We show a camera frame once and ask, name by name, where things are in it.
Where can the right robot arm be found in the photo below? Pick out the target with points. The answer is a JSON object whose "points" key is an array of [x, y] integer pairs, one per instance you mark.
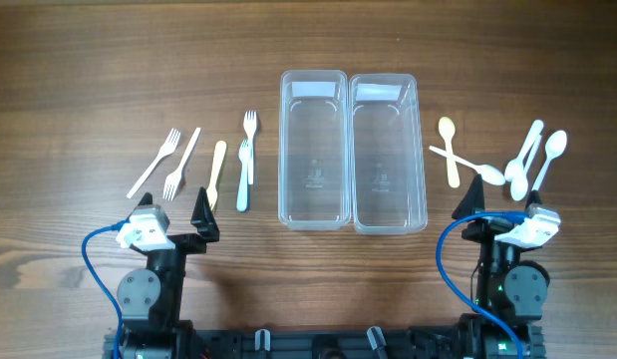
{"points": [[509, 293]]}

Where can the clear plastic container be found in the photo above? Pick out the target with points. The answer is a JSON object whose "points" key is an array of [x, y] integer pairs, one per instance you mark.
{"points": [[389, 181], [313, 171]]}

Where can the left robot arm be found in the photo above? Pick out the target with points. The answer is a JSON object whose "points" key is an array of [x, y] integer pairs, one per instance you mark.
{"points": [[150, 297]]}

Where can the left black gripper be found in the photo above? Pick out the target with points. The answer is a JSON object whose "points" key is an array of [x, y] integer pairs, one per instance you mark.
{"points": [[206, 228]]}

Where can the white plastic fork near container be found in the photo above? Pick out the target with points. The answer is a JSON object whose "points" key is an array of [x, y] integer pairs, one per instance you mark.
{"points": [[250, 124]]}

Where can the light blue plastic fork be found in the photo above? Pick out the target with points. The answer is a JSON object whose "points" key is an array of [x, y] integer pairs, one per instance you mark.
{"points": [[242, 194]]}

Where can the yellow plastic spoon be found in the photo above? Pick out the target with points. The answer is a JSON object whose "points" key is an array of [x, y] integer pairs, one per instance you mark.
{"points": [[447, 130]]}

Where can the white plastic spoon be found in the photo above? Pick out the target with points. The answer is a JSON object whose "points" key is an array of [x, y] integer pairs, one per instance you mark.
{"points": [[516, 165], [519, 185], [554, 148]]}

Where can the white plastic fork upside down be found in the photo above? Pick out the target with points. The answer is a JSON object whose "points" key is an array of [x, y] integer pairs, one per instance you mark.
{"points": [[174, 179]]}

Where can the white spoon crossing yellow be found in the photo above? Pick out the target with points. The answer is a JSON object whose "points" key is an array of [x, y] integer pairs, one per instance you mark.
{"points": [[488, 173]]}

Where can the yellow plastic fork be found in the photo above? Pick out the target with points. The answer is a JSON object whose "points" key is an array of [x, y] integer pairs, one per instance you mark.
{"points": [[217, 163]]}

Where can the white plastic fork far left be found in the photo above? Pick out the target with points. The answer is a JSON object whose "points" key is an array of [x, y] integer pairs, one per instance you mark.
{"points": [[166, 149]]}

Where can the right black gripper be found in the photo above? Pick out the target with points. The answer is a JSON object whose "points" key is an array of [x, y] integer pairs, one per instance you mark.
{"points": [[487, 226]]}

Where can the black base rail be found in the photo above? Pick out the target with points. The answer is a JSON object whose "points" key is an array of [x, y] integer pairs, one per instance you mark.
{"points": [[416, 342]]}

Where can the right clear plastic container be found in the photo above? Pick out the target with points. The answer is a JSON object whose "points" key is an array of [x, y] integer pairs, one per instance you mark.
{"points": [[389, 181]]}

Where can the left clear plastic container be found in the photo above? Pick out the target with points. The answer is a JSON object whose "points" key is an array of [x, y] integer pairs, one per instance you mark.
{"points": [[313, 171]]}

